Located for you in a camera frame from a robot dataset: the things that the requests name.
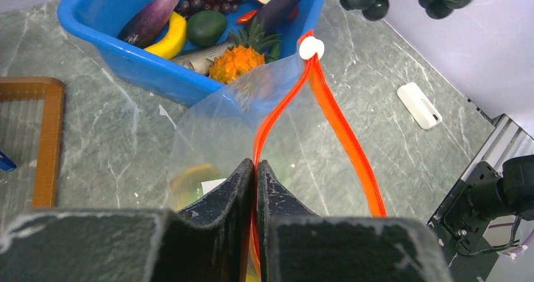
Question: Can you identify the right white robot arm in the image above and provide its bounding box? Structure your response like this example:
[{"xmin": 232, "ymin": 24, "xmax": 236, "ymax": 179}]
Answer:
[{"xmin": 428, "ymin": 155, "xmax": 533, "ymax": 281}]

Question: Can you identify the clear zip bag red zipper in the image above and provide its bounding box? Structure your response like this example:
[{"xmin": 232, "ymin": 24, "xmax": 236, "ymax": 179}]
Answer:
[{"xmin": 168, "ymin": 31, "xmax": 387, "ymax": 281}]

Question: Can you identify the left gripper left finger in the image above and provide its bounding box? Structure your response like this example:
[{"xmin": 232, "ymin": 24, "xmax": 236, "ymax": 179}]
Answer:
[{"xmin": 1, "ymin": 159, "xmax": 254, "ymax": 281}]

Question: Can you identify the red chili pepper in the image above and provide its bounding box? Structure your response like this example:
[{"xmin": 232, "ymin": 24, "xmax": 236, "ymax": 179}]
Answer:
[{"xmin": 236, "ymin": 9, "xmax": 258, "ymax": 25}]

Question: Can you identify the long purple eggplant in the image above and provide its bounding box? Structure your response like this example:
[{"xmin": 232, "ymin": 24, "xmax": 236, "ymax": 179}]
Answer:
[{"xmin": 244, "ymin": 0, "xmax": 301, "ymax": 34}]

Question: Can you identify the blue plastic bin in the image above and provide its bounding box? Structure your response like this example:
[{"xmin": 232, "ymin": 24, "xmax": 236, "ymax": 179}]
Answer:
[{"xmin": 58, "ymin": 0, "xmax": 324, "ymax": 106}]

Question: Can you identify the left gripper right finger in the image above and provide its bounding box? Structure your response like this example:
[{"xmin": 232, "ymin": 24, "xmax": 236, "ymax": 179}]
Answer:
[{"xmin": 257, "ymin": 161, "xmax": 452, "ymax": 281}]

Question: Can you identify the white zipper slider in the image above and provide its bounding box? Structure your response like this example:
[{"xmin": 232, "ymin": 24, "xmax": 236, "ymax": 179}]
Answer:
[{"xmin": 298, "ymin": 36, "xmax": 325, "ymax": 60}]

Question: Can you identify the grey toy fish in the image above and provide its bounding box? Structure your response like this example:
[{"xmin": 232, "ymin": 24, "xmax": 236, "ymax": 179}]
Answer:
[{"xmin": 171, "ymin": 42, "xmax": 235, "ymax": 76}]

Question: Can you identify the small white plastic block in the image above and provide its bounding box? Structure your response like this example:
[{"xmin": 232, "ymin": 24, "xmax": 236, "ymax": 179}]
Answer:
[{"xmin": 397, "ymin": 82, "xmax": 443, "ymax": 130}]

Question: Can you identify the single yellow banana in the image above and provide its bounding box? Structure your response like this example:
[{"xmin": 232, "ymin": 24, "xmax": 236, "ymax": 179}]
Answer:
[{"xmin": 144, "ymin": 13, "xmax": 186, "ymax": 60}]

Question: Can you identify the wooden rack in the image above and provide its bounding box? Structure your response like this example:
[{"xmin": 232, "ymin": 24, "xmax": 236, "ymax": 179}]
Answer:
[{"xmin": 1, "ymin": 77, "xmax": 66, "ymax": 208}]

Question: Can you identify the yellow banana bunch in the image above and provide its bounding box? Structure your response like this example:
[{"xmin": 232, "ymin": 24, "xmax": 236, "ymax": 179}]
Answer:
[{"xmin": 169, "ymin": 164, "xmax": 222, "ymax": 211}]

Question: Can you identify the green avocado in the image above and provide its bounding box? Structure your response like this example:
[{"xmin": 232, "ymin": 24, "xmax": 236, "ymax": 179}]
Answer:
[{"xmin": 186, "ymin": 10, "xmax": 228, "ymax": 48}]

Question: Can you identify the orange toy pineapple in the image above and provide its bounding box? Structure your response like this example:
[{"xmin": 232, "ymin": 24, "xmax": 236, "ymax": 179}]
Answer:
[{"xmin": 208, "ymin": 18, "xmax": 281, "ymax": 84}]

